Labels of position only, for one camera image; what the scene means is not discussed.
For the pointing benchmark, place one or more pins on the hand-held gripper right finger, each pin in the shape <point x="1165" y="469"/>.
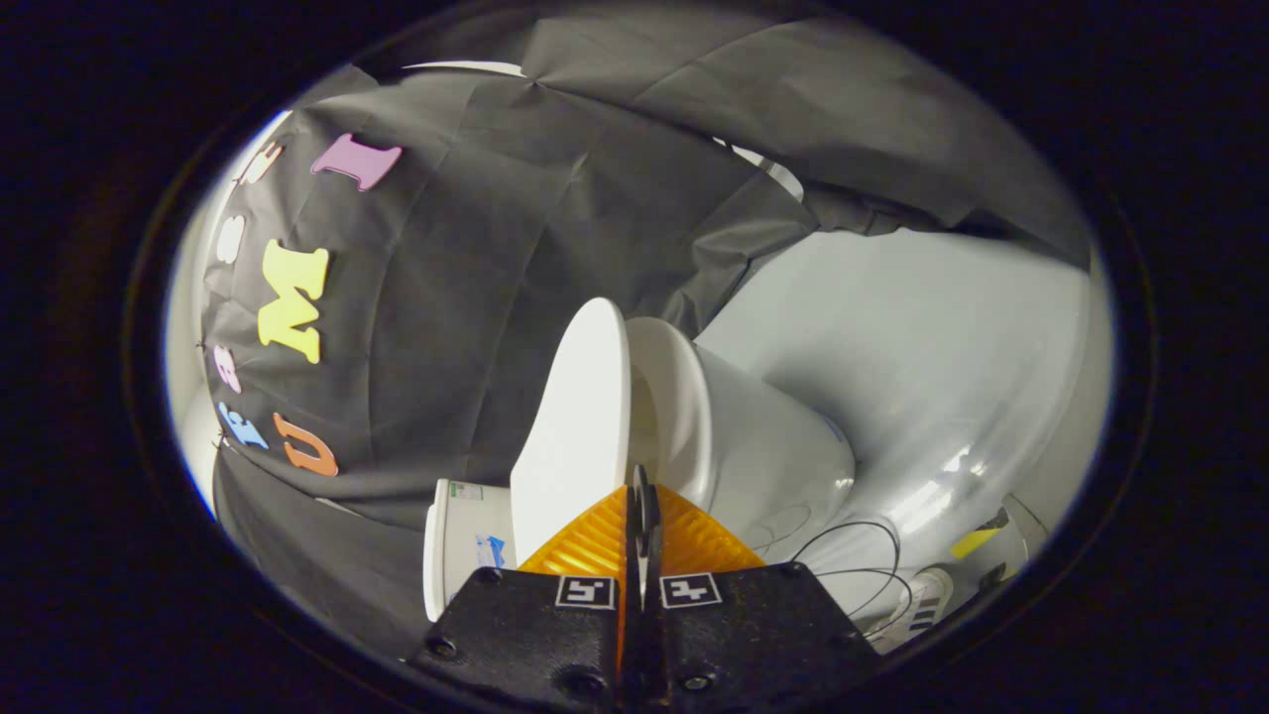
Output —
<point x="753" y="625"/>

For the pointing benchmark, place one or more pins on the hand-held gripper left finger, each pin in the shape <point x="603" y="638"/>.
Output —
<point x="525" y="625"/>

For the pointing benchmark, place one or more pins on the white toilet lid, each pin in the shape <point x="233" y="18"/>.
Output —
<point x="580" y="416"/>

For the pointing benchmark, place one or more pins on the white toilet with tank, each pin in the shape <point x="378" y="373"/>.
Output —
<point x="753" y="436"/>

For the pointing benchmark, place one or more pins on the white striped sneaker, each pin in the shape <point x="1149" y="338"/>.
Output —
<point x="922" y="600"/>

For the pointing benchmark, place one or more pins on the yellow tape piece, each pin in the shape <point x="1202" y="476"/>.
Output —
<point x="974" y="542"/>

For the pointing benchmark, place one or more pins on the black backdrop cloth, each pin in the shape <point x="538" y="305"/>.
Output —
<point x="476" y="297"/>

